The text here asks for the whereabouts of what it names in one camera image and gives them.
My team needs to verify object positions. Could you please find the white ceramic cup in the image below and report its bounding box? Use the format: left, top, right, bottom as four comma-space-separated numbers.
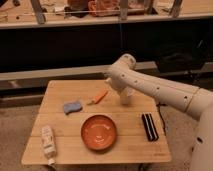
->
120, 87, 134, 105

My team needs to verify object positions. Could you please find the orange cloth on shelf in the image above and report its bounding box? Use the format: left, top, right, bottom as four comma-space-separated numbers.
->
88, 0, 120, 17

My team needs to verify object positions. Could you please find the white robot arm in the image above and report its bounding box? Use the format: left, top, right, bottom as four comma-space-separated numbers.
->
107, 54, 213, 171

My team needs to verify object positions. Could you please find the long wooden workbench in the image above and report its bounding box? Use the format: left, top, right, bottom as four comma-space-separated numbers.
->
0, 0, 213, 29

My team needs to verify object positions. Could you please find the black white striped block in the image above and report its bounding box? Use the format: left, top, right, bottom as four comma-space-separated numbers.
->
141, 114, 159, 141

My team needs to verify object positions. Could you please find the white tube bottle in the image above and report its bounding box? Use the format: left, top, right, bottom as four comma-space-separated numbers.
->
41, 125, 57, 165

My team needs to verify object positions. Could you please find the orange plate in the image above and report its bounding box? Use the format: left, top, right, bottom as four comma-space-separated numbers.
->
81, 115, 117, 151

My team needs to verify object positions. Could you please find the wooden folding table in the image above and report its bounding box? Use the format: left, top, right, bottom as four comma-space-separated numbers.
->
22, 80, 171, 165

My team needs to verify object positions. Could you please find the blue sponge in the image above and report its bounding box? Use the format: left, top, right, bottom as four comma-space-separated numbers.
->
63, 101, 82, 115

